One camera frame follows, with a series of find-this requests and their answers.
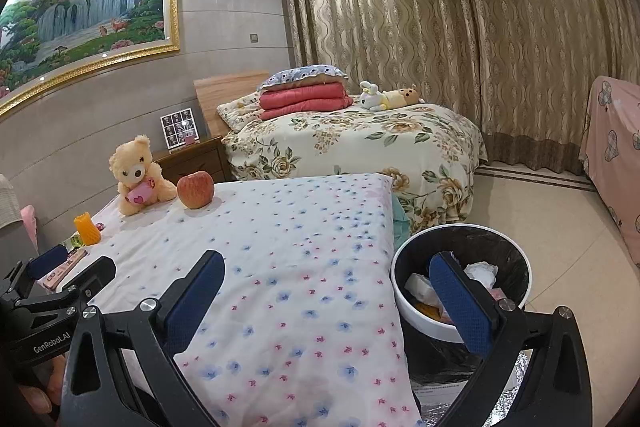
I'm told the photo frame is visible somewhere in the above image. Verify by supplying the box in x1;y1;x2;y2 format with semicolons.
160;107;201;154

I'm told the person's left hand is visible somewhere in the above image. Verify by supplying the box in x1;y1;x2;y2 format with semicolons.
19;354;68;417

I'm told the beige patterned curtain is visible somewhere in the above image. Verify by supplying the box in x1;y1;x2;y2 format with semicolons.
284;0;640;178

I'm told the silver foil bag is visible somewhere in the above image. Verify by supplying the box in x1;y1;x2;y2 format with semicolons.
412;357;531;427

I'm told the yellow plush toy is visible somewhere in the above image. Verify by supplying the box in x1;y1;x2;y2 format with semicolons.
380;87;426;108

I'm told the blue patterned pillow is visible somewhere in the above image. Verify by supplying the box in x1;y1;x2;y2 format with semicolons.
256;64;348;90

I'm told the white rabbit plush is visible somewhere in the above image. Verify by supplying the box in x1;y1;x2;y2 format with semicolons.
359;81;385;111

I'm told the pink heart print cloth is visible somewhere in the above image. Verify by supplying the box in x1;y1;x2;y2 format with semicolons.
579;76;640;268

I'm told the beige cloth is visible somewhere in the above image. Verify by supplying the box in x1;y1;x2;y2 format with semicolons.
0;173;24;228

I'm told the folded red blanket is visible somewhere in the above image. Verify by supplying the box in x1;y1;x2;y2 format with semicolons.
257;82;352;122

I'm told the yellow foam fruit net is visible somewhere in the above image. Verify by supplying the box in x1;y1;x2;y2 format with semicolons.
415;302;446;320

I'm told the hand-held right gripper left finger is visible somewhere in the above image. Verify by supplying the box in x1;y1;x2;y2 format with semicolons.
59;249;227;427

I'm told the cream floral pillow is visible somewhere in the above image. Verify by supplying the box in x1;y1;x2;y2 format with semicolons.
216;92;263;132

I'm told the gold framed landscape painting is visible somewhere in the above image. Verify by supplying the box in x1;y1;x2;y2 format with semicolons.
0;0;181;118

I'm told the pink flat box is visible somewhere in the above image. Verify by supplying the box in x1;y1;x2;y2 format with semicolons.
42;247;90;292

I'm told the beige teddy bear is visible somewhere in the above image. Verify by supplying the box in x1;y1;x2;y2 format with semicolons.
109;134;178;217

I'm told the red apple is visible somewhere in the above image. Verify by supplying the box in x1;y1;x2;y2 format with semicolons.
177;171;216;210

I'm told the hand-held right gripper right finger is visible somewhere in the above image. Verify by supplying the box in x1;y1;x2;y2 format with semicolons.
428;252;593;427

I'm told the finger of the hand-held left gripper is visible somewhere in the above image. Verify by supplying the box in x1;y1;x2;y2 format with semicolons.
5;243;69;303
14;254;118;314

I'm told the bed with floral bedspread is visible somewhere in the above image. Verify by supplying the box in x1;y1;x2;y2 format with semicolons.
221;102;488;228

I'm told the white bin with black liner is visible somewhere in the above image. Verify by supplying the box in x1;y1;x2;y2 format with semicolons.
390;223;532;388

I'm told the wooden nightstand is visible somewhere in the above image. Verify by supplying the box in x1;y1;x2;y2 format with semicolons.
151;136;232;188

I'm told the white floral tablecloth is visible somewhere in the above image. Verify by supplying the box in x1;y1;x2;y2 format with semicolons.
55;173;426;427

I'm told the teal under cloth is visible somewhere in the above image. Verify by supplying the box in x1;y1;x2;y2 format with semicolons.
391;194;418;250

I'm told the white-red wrapper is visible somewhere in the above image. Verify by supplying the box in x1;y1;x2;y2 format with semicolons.
464;261;498;289

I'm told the wooden headboard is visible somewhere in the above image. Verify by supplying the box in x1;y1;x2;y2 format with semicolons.
193;71;271;140

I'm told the orange foam fruit net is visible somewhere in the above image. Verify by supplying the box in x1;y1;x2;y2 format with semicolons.
73;212;102;247

